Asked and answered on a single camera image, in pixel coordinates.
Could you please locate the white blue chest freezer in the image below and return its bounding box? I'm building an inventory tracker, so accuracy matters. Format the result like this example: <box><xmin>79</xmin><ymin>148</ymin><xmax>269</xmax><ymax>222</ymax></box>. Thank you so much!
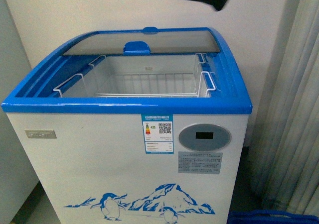
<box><xmin>1</xmin><ymin>27</ymin><xmax>252</xmax><ymax>224</ymax></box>

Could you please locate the sliding glass freezer lid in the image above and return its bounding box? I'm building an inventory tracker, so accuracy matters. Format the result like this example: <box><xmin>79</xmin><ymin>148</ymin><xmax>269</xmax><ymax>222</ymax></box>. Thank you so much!
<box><xmin>64</xmin><ymin>30</ymin><xmax>220</xmax><ymax>55</ymax></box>

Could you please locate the white wire freezer basket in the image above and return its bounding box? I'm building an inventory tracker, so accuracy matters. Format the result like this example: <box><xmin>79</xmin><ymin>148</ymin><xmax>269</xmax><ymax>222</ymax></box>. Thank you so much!
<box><xmin>53</xmin><ymin>53</ymin><xmax>217</xmax><ymax>98</ymax></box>

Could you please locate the white pleated curtain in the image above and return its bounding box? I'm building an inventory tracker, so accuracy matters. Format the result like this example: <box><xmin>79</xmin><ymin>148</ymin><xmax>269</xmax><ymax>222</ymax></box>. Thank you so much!
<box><xmin>249</xmin><ymin>0</ymin><xmax>319</xmax><ymax>216</ymax></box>

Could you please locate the blue plastic shopping basket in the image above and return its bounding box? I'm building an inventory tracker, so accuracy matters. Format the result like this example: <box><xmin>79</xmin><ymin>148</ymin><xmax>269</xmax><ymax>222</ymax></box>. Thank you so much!
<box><xmin>227</xmin><ymin>210</ymin><xmax>319</xmax><ymax>224</ymax></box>

